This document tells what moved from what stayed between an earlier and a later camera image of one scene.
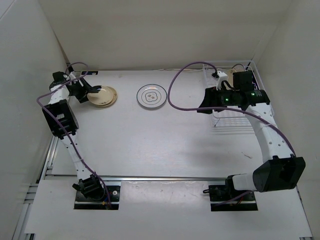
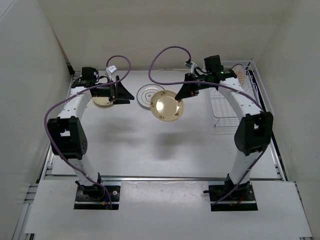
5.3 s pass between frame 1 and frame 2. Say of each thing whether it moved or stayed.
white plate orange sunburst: stayed
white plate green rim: stayed
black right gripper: moved
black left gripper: moved
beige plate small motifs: moved
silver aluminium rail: stayed
